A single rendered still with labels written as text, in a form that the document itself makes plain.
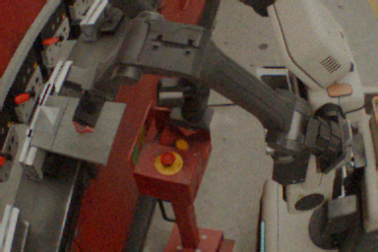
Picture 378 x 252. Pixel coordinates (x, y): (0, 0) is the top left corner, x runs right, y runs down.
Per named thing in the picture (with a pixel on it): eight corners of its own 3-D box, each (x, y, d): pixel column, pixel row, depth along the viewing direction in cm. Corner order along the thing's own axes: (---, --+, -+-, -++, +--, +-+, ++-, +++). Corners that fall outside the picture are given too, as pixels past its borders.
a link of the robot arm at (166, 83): (212, 76, 145) (206, 56, 152) (162, 76, 143) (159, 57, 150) (206, 116, 153) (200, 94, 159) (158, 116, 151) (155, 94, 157)
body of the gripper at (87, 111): (72, 118, 133) (78, 102, 127) (86, 86, 139) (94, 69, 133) (94, 130, 134) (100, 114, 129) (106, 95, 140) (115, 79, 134)
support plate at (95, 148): (106, 166, 139) (105, 163, 138) (31, 146, 144) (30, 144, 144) (126, 105, 149) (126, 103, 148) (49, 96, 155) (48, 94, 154)
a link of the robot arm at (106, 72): (148, 83, 83) (172, 17, 85) (111, 72, 82) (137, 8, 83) (106, 110, 124) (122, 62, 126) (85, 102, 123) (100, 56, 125)
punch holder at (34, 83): (26, 126, 134) (11, 87, 121) (7, 122, 136) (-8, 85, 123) (43, 83, 143) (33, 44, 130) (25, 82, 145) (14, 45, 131)
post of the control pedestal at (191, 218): (196, 249, 217) (181, 182, 174) (183, 246, 218) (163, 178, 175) (200, 239, 220) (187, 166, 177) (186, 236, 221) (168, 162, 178)
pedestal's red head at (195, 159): (193, 206, 168) (187, 172, 154) (139, 194, 172) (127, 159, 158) (213, 149, 180) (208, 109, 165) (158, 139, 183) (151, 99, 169)
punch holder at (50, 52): (50, 69, 146) (41, 31, 132) (31, 69, 147) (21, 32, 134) (70, 32, 154) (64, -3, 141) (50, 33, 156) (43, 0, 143)
